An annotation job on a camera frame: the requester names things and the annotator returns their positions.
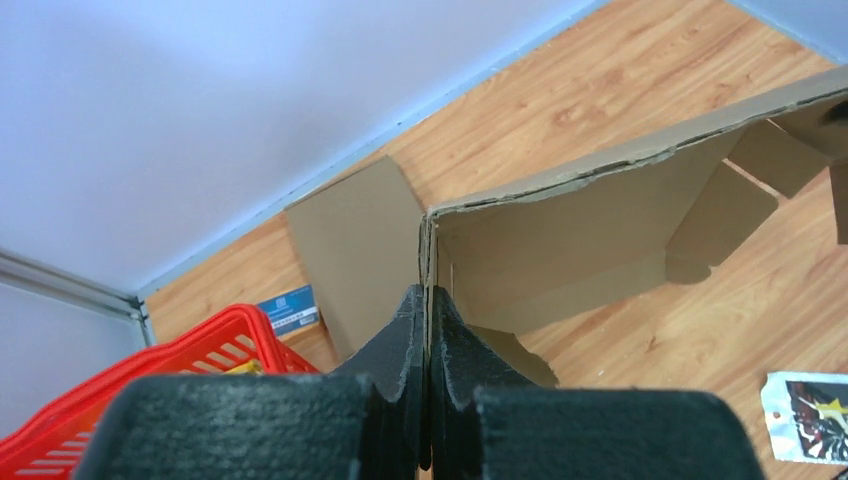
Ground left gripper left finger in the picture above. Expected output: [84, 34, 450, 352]
[75, 285, 426, 479]

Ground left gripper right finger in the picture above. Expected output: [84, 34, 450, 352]
[429, 287, 763, 479]

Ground cardboard box stack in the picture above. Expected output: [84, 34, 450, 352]
[419, 67, 847, 386]

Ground plastic bag with printed card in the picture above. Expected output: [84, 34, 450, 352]
[760, 371, 847, 465]

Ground red plastic shopping basket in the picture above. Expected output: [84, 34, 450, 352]
[1, 304, 317, 479]

